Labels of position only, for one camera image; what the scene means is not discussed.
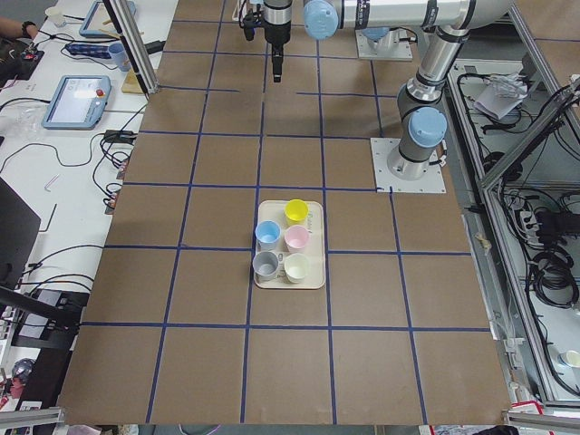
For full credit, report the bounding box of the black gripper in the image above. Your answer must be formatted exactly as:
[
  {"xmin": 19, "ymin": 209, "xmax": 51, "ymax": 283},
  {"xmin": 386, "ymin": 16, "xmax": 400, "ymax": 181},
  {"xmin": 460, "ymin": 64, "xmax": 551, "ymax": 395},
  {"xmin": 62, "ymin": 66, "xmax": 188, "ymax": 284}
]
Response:
[{"xmin": 264, "ymin": 0, "xmax": 292, "ymax": 82}]

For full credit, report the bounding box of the pink plastic cup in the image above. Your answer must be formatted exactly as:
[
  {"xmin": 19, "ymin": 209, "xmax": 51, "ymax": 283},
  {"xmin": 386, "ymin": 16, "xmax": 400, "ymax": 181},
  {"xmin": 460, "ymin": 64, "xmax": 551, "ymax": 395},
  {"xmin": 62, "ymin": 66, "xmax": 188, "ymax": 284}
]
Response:
[{"xmin": 285, "ymin": 225, "xmax": 310, "ymax": 253}]

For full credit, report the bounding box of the near teach pendant tablet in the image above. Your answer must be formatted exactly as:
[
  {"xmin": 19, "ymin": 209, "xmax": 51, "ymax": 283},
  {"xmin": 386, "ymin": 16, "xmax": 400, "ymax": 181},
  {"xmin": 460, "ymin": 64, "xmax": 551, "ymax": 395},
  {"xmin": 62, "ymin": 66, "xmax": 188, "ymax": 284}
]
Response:
[{"xmin": 42, "ymin": 75, "xmax": 111, "ymax": 130}]

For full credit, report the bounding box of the blue plastic cup on tray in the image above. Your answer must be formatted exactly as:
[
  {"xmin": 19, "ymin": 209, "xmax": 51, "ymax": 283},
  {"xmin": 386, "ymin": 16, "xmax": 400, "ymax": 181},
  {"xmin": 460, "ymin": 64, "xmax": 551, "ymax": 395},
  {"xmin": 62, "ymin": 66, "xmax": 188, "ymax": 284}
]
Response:
[{"xmin": 255, "ymin": 220, "xmax": 281, "ymax": 251}]

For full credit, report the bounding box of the wooden stand base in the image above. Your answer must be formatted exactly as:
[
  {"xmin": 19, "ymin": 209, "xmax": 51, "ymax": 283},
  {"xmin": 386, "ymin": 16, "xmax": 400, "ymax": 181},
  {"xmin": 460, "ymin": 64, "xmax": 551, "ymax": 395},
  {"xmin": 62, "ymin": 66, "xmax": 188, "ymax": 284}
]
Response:
[{"xmin": 121, "ymin": 69, "xmax": 149, "ymax": 96}]

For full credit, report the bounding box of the yellow plastic cup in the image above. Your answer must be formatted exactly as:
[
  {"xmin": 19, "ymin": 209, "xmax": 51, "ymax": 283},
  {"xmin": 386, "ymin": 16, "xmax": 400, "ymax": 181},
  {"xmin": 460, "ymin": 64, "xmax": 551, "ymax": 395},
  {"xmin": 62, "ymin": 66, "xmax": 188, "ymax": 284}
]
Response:
[{"xmin": 284, "ymin": 198, "xmax": 309, "ymax": 227}]

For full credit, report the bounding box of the black monitor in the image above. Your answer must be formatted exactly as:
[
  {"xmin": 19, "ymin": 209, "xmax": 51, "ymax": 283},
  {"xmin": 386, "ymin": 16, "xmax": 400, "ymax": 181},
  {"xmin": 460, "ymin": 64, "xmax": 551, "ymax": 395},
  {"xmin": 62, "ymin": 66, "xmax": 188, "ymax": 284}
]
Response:
[{"xmin": 0, "ymin": 179, "xmax": 41, "ymax": 289}]

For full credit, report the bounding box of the cream white plastic cup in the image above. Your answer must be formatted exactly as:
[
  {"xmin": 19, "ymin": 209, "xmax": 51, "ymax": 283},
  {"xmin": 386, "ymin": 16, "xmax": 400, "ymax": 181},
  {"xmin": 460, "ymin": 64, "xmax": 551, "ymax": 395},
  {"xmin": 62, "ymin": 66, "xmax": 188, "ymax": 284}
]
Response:
[{"xmin": 284, "ymin": 253, "xmax": 310, "ymax": 284}]

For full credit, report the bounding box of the teach pendant tablet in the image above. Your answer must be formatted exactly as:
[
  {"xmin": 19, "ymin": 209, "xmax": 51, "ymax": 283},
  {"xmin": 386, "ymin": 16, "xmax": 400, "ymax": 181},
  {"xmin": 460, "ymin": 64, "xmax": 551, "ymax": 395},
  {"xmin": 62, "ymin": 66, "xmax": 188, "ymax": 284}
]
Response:
[
  {"xmin": 42, "ymin": 75, "xmax": 111, "ymax": 130},
  {"xmin": 79, "ymin": 1, "xmax": 117, "ymax": 38}
]

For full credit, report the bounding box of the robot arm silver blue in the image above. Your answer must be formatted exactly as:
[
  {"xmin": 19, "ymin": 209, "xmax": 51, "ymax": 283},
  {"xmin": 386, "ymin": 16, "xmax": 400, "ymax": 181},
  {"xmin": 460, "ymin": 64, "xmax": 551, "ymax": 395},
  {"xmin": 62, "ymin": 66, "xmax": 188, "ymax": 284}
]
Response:
[
  {"xmin": 362, "ymin": 27, "xmax": 416, "ymax": 54},
  {"xmin": 303, "ymin": 1, "xmax": 512, "ymax": 180}
]

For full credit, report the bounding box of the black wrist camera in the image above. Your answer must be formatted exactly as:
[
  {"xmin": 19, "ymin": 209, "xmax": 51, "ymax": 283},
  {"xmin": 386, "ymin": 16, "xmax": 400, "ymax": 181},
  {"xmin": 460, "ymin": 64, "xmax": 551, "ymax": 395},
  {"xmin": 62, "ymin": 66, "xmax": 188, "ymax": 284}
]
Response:
[{"xmin": 239, "ymin": 5, "xmax": 263, "ymax": 42}]

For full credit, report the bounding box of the aluminium frame post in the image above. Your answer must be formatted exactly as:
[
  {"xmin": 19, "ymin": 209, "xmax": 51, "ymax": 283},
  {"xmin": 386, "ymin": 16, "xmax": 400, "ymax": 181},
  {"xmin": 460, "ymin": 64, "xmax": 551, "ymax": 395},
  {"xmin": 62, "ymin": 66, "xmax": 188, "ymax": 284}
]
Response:
[{"xmin": 103, "ymin": 0, "xmax": 159, "ymax": 96}]

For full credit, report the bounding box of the crumpled white paper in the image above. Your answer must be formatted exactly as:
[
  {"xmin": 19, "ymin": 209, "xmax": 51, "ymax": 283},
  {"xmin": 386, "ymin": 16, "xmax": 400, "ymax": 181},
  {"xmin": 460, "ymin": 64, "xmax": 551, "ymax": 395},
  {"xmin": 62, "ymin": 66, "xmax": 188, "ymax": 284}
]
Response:
[{"xmin": 473, "ymin": 72, "xmax": 528, "ymax": 121}]

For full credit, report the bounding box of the blue cup on desk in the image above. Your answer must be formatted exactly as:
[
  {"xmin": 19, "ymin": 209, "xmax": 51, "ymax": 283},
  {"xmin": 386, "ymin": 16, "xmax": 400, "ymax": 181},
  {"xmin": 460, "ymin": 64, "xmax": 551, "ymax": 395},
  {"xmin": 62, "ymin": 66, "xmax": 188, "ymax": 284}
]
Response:
[{"xmin": 108, "ymin": 42, "xmax": 131, "ymax": 73}]

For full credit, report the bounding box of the white paper cup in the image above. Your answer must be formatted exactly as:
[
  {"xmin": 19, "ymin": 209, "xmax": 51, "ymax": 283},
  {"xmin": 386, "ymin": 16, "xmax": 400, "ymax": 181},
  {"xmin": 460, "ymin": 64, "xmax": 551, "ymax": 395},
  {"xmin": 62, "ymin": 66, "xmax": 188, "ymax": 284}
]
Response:
[{"xmin": 45, "ymin": 6, "xmax": 66, "ymax": 28}]

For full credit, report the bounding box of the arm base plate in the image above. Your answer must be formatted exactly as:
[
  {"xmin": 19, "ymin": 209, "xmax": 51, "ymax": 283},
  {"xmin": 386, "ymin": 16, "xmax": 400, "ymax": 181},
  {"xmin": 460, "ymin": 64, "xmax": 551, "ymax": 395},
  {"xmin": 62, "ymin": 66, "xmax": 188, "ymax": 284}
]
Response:
[
  {"xmin": 371, "ymin": 138, "xmax": 446, "ymax": 194},
  {"xmin": 355, "ymin": 27, "xmax": 413, "ymax": 62}
]

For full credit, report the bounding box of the cream serving tray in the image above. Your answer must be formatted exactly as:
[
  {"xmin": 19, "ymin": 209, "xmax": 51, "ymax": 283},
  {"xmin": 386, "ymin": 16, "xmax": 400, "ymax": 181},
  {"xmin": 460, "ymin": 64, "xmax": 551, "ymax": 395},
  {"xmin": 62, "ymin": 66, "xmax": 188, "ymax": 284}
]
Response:
[{"xmin": 254, "ymin": 200, "xmax": 326, "ymax": 290}]

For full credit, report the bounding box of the far teach pendant tablet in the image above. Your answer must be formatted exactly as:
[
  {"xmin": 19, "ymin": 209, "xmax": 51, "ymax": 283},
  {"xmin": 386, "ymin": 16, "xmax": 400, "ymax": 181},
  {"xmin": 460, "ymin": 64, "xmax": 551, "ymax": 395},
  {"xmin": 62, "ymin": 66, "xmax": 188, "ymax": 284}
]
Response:
[{"xmin": 79, "ymin": 1, "xmax": 117, "ymax": 38}]

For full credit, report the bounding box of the grey plastic cup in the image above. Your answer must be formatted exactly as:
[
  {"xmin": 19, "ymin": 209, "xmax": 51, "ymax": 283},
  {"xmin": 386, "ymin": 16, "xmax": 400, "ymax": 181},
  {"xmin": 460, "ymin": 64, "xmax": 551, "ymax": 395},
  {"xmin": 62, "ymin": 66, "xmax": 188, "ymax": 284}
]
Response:
[{"xmin": 252, "ymin": 251, "xmax": 279, "ymax": 280}]

